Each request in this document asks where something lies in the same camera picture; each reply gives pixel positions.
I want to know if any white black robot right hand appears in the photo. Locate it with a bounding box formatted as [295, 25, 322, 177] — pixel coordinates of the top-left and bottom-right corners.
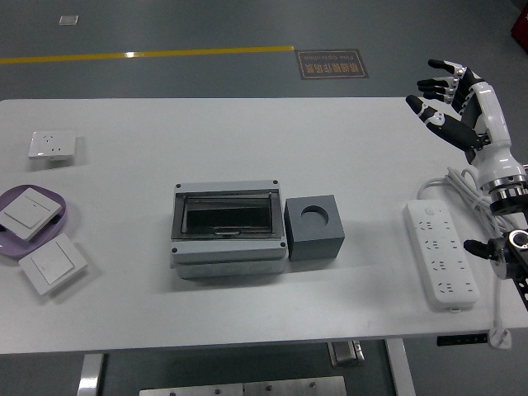
[405, 59, 528, 186]

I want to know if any grey electrical box clear lid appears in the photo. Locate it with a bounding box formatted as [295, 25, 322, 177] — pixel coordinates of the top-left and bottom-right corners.
[170, 179, 288, 281]

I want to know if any grey cube with round hole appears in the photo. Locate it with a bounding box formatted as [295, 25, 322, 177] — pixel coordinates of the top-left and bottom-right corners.
[284, 194, 346, 262]

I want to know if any red object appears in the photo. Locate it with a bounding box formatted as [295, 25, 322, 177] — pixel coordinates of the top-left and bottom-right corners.
[510, 7, 528, 42]

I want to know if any white power strip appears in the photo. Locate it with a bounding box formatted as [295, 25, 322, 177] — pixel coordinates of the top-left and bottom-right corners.
[403, 200, 482, 311]

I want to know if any black table control panel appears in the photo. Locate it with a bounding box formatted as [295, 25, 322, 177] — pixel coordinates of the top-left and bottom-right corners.
[436, 334, 490, 347]

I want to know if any white table leg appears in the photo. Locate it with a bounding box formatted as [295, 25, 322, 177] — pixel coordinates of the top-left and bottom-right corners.
[383, 338, 417, 396]

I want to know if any purple tray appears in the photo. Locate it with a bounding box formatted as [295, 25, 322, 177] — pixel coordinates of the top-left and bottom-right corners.
[0, 184, 68, 260]

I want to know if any white power cord with plug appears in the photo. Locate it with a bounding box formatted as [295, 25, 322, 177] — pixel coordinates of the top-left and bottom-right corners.
[416, 166, 521, 351]

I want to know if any grey table bracket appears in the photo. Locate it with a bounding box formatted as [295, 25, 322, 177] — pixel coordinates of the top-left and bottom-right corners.
[328, 341, 366, 368]

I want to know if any metal base plate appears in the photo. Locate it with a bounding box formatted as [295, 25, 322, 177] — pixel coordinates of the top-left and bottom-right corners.
[139, 375, 347, 396]

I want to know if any white wall socket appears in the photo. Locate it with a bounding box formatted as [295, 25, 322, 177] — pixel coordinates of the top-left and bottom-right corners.
[27, 130, 78, 160]

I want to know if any white wall switch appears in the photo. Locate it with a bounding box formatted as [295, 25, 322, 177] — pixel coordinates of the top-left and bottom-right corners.
[0, 186, 61, 241]
[18, 233, 88, 296]

